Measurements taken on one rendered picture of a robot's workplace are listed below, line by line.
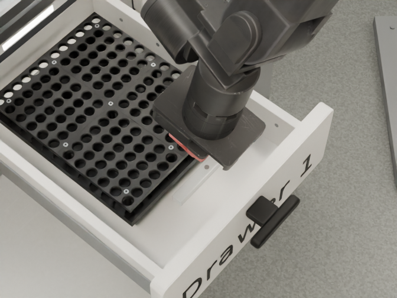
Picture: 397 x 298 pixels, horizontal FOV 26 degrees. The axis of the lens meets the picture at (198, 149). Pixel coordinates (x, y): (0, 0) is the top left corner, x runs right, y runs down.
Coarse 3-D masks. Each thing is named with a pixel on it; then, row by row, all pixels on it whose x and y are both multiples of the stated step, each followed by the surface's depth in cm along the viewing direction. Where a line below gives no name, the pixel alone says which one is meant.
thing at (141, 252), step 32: (96, 0) 110; (64, 32) 110; (128, 32) 110; (0, 64) 103; (192, 64) 104; (256, 96) 100; (0, 128) 105; (288, 128) 99; (0, 160) 98; (32, 160) 103; (256, 160) 103; (32, 192) 98; (64, 192) 94; (224, 192) 100; (64, 224) 98; (96, 224) 92; (128, 224) 98; (160, 224) 98; (192, 224) 98; (128, 256) 90; (160, 256) 96
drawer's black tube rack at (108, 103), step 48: (96, 48) 104; (144, 48) 103; (0, 96) 100; (48, 96) 104; (96, 96) 100; (144, 96) 100; (48, 144) 96; (96, 144) 97; (144, 144) 96; (96, 192) 96
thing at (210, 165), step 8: (208, 160) 101; (200, 168) 101; (208, 168) 101; (216, 168) 101; (192, 176) 100; (200, 176) 100; (208, 176) 101; (184, 184) 100; (192, 184) 100; (200, 184) 100; (176, 192) 99; (184, 192) 99; (192, 192) 100; (176, 200) 99; (184, 200) 99
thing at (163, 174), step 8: (176, 144) 96; (168, 152) 96; (176, 152) 96; (184, 152) 96; (160, 160) 95; (176, 160) 95; (152, 168) 95; (168, 168) 95; (144, 176) 94; (160, 176) 94; (136, 184) 94; (152, 184) 94; (144, 192) 93; (120, 200) 92; (136, 200) 92; (128, 208) 92
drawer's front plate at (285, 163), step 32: (320, 128) 96; (288, 160) 93; (320, 160) 104; (256, 192) 90; (288, 192) 101; (224, 224) 88; (256, 224) 98; (192, 256) 86; (160, 288) 84; (192, 288) 91
